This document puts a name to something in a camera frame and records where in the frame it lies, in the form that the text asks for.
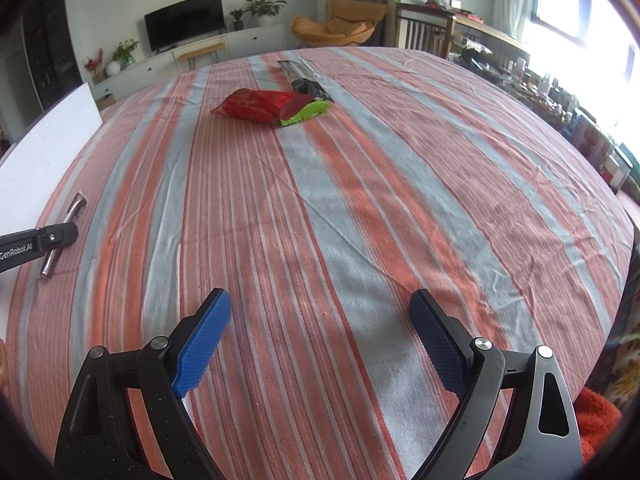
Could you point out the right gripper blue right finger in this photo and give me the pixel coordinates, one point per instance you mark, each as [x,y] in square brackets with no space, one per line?
[539,438]

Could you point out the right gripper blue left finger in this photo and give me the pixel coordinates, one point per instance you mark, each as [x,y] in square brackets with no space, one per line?
[99,438]

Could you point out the red snack packet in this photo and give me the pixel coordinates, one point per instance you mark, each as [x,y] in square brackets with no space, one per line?
[262,105]

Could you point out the green snack packet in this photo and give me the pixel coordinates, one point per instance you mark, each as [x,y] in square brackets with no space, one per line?
[311,110]

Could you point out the black clear snack stick packet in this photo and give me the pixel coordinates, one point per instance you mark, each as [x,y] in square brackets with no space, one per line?
[302,80]

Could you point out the person's left hand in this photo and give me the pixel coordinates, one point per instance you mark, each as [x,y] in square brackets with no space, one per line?
[4,370]

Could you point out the orange fluffy cushion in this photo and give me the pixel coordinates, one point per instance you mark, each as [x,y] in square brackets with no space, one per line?
[596,419]

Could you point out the white board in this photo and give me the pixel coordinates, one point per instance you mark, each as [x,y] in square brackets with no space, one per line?
[31,172]

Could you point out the red flower vase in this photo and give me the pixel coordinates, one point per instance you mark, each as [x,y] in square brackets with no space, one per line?
[95,67]

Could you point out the dark glass cabinet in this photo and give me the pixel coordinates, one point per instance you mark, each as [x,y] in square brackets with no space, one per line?
[49,51]

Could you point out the green plant white vase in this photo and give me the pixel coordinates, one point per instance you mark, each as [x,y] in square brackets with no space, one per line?
[122,57]

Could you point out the small wooden stool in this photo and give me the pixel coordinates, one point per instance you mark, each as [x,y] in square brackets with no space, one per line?
[191,58]

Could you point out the black flat television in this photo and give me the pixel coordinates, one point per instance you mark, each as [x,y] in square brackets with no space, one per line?
[183,20]

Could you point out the striped red grey tablecloth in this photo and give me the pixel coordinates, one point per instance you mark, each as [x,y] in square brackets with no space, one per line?
[419,175]

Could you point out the small potted plant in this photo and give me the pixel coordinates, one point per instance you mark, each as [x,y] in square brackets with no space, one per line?
[237,19]

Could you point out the white tv cabinet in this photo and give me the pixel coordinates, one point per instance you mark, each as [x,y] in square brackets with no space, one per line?
[247,42]

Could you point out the large green potted plant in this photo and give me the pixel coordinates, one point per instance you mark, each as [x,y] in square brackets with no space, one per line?
[263,12]

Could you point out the wooden side table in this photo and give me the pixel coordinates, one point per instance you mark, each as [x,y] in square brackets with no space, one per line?
[471,33]

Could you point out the orange lounge chair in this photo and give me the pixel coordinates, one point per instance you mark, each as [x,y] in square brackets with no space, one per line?
[351,23]

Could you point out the wooden dining chair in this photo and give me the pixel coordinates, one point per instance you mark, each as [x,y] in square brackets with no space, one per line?
[423,28]

